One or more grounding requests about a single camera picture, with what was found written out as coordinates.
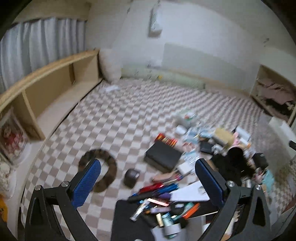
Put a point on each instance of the pink leather case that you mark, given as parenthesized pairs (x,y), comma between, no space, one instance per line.
(164,177)

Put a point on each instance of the wooden shelf unit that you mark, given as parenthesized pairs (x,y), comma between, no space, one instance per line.
(42,99)

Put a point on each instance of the green bolster pillow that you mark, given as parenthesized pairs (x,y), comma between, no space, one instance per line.
(162,76)

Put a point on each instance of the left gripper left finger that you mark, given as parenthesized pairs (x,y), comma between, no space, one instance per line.
(42,222)

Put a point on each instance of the red lighter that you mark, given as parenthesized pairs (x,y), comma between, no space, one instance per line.
(151,188)

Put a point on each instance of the orange lighter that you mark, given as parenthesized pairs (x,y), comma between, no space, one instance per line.
(191,211)

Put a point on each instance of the white scraper tool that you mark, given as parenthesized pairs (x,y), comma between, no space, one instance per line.
(194,192)

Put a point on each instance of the black white mouse pad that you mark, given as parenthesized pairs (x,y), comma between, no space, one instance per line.
(146,226)

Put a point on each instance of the white power adapter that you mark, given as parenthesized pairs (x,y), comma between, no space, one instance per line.
(184,169)

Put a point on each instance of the black flat gift box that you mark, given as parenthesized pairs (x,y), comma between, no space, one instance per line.
(162,157)

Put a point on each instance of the clear plastic container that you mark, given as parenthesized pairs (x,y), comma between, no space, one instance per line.
(186,118)

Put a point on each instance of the white fluffy pillow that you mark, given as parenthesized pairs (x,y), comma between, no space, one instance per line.
(110,65)

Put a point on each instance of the black long lighter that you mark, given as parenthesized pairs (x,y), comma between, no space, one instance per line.
(139,197)

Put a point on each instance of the black square box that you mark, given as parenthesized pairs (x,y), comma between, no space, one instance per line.
(260,160)

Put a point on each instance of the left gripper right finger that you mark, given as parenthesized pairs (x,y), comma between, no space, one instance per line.
(253,222)

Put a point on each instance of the grey round tin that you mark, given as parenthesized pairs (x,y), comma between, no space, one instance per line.
(131,177)

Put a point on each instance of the brown fur headband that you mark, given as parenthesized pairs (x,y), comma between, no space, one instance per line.
(108,168)

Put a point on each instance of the black hair wig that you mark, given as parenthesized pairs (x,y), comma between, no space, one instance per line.
(233,166)

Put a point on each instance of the white floating drawer tray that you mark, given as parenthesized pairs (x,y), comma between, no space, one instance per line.
(284,132)

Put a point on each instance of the blue lighter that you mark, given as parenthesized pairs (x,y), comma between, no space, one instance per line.
(166,189)

